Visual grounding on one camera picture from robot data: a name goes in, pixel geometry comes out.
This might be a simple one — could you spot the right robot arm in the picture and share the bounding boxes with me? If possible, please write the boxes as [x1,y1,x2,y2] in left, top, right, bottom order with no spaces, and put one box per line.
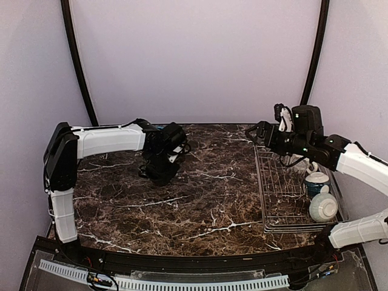
[245,121,387,263]

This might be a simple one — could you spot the black front rail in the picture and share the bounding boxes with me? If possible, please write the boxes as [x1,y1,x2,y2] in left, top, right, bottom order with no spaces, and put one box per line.
[33,236,342,274]

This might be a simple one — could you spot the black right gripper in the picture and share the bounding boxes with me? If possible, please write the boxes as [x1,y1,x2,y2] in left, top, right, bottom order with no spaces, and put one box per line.
[246,120,312,156]

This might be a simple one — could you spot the cream white mug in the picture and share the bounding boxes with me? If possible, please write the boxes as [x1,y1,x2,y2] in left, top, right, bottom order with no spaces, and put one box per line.
[305,160,318,175]

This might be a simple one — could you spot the black frame post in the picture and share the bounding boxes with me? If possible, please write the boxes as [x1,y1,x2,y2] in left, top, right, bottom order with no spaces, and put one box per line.
[60,0,99,126]
[299,0,330,105]

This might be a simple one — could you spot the white slotted cable duct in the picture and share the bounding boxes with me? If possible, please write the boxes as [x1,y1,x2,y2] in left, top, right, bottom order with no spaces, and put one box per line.
[38,259,290,291]

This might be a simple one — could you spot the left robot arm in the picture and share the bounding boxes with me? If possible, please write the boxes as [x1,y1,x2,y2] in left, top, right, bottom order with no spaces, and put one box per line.
[43,119,187,264]

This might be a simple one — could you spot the metal wire dish rack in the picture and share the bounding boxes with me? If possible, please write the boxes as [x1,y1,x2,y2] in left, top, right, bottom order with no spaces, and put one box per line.
[253,142,345,234]

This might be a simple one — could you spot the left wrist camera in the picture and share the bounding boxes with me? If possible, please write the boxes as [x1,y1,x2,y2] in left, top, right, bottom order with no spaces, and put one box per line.
[161,122,192,156]

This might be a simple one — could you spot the teal and white mug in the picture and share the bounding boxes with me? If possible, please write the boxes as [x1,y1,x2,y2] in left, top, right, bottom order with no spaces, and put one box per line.
[304,172,330,198]

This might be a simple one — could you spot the black frame post left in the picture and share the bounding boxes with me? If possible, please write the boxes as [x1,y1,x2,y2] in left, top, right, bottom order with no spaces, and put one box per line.
[60,0,99,126]

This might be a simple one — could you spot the small circuit board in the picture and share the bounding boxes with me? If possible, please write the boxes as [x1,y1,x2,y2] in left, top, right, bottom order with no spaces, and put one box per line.
[87,273,113,288]

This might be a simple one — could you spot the black frame post right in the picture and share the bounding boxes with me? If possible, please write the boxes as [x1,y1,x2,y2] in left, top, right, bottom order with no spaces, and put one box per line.
[299,0,330,105]

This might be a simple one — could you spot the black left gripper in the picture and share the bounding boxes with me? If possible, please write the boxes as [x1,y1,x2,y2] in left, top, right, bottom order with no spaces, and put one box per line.
[146,148,181,181]

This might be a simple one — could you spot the pale green ribbed bowl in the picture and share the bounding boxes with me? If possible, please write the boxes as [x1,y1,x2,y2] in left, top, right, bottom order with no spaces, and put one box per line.
[309,185,338,222]

